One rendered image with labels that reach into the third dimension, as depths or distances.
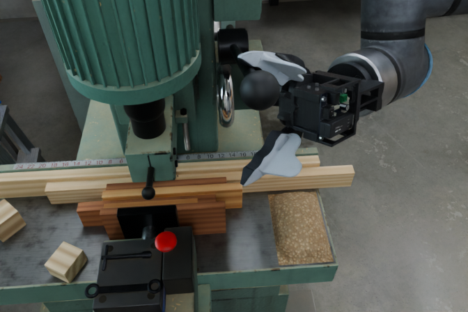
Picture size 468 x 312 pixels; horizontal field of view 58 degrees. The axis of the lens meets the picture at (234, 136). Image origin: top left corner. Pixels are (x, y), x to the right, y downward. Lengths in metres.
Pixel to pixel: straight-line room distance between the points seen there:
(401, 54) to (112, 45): 0.39
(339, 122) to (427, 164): 1.72
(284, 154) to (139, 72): 0.20
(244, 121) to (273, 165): 0.56
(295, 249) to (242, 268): 0.09
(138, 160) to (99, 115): 0.49
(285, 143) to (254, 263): 0.26
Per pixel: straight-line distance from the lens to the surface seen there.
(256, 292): 0.78
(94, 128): 1.10
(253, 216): 0.76
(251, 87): 0.35
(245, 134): 1.03
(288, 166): 0.50
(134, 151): 0.65
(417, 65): 0.67
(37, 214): 0.84
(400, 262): 1.84
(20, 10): 3.29
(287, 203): 0.74
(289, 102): 0.52
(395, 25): 0.64
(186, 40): 0.51
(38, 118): 2.45
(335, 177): 0.79
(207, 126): 0.92
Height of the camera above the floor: 1.54
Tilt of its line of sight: 46 degrees down
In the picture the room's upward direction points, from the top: straight up
